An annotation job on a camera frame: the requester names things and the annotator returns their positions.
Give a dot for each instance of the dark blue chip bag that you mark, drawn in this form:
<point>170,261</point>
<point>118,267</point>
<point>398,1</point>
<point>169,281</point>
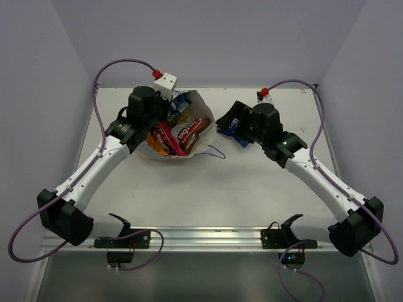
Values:
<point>230,126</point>

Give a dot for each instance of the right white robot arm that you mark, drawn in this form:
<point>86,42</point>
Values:
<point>356,217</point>

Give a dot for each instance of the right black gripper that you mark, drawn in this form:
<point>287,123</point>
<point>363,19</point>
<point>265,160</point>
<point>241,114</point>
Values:
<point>248,112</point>

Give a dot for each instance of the blue patterned paper bag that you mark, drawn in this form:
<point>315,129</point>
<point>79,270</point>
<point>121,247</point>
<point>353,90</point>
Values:
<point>198,109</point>

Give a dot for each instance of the left black base bracket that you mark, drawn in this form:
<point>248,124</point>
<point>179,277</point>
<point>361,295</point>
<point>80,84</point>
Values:
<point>121,245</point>

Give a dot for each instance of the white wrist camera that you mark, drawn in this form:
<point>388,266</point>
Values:
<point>165,85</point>
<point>263,96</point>

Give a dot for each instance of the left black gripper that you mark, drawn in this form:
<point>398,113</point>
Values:
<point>162,105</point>

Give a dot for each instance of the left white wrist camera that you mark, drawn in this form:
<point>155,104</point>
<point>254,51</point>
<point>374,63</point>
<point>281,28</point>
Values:
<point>165,85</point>

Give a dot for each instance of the pink Real snack packet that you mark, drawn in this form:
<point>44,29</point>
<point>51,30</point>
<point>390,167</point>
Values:
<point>165,138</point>

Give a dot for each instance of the aluminium mounting rail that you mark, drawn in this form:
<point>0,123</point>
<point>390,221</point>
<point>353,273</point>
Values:
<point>191,239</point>

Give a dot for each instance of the blue white snack bag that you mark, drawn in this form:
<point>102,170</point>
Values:
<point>178,105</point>

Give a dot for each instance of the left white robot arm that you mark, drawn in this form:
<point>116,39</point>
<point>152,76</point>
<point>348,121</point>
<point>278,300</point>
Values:
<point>63,209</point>

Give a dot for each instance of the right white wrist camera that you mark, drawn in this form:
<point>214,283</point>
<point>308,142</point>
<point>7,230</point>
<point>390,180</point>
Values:
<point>263,96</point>

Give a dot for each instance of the brown cassava chips bag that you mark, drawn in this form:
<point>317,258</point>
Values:
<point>187,134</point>

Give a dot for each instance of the orange snack packet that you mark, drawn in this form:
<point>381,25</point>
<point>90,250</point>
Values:
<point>155,144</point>

